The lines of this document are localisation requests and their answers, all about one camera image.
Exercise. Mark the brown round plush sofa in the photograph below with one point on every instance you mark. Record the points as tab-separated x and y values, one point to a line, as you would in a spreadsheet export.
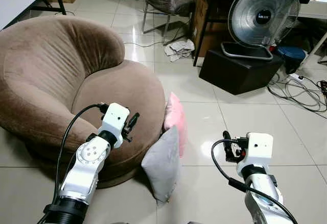
46	71

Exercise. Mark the brown wooden cabinet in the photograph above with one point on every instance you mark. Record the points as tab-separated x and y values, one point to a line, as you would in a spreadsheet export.
204	20

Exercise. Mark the white power strip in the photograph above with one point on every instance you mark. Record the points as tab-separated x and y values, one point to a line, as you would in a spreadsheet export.
297	77

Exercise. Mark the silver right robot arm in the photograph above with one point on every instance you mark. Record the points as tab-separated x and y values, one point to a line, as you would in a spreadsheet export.
260	193

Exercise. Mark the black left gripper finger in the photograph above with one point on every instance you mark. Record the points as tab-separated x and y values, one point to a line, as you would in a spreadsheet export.
135	122

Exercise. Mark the pink pillow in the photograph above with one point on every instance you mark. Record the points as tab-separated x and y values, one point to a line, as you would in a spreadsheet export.
176	117

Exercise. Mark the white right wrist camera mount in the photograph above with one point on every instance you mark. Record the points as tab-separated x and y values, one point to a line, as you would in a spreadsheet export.
259	147

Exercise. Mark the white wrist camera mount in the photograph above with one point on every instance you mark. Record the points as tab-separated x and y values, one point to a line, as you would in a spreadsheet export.
259	147
115	119

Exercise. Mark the black box stool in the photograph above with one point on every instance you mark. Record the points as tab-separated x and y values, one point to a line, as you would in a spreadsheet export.
235	73

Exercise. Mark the grey pillow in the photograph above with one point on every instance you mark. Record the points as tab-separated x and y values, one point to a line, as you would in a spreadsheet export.
163	168

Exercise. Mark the crumpled grey white cloth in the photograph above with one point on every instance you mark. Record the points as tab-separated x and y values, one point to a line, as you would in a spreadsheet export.
180	49

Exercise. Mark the blue waste bin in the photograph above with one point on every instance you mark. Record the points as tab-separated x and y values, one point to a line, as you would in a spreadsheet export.
292	59

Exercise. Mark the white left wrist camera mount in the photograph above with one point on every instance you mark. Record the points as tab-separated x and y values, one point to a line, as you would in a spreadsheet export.
115	119

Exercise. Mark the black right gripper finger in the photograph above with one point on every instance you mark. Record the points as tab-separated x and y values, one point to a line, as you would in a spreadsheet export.
226	136

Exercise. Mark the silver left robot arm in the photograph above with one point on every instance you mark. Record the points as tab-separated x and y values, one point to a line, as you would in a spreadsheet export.
84	168

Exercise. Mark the silver floor fan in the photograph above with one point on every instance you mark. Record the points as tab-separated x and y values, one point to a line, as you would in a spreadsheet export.
263	15

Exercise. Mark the black plug adapter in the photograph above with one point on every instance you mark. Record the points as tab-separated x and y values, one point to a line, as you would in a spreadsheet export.
323	86

